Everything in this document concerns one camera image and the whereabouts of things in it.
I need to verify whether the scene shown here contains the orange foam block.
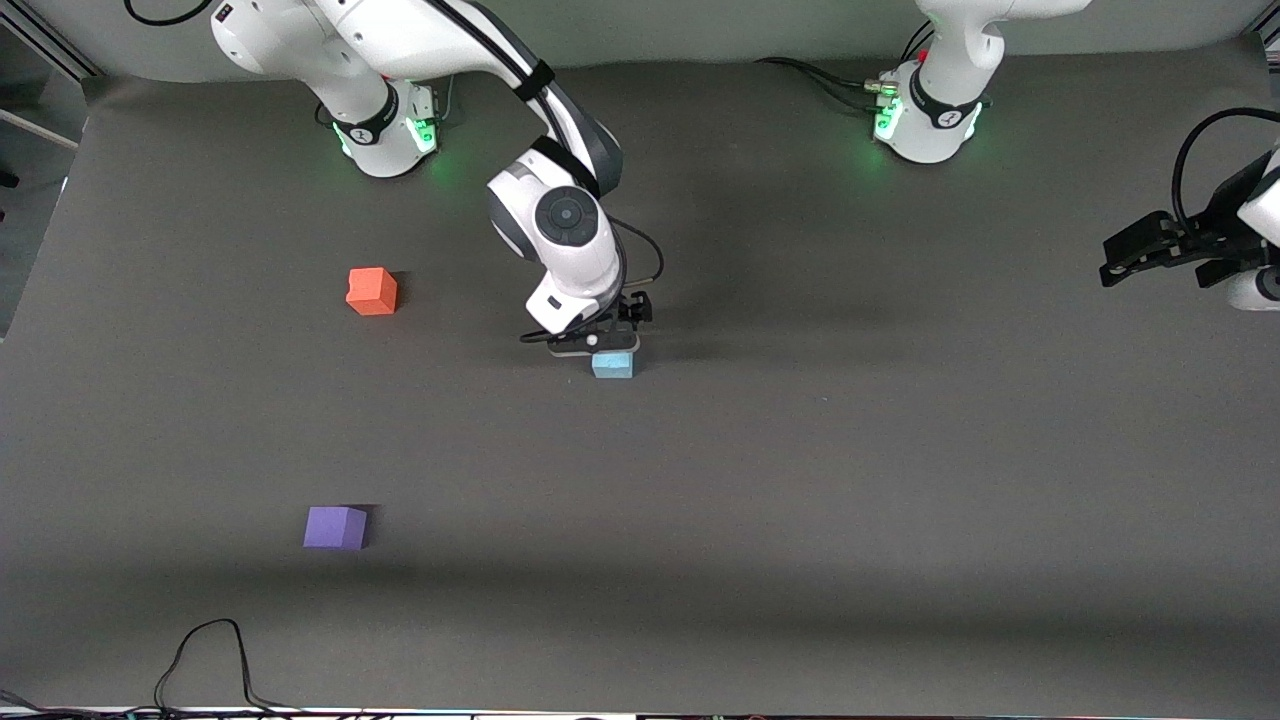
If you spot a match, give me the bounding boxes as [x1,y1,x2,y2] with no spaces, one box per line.
[346,267,399,317]

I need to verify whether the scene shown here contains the purple foam block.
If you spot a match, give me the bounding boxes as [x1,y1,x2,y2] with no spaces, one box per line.
[303,506,368,551]

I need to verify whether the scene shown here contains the dark grey table mat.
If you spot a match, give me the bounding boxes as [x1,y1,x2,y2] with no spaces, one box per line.
[0,40,1280,717]

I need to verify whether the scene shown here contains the thin beige stick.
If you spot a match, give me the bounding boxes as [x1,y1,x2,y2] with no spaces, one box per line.
[0,107,80,152]

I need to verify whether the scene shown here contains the black left arm base cables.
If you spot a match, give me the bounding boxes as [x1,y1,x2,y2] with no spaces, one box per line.
[755,20,936,111]

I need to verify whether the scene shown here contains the thin black looping cable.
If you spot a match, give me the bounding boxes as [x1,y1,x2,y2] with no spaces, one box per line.
[0,618,331,720]

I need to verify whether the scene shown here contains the dark metal frame rail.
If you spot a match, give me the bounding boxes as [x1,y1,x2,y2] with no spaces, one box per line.
[0,0,101,81]

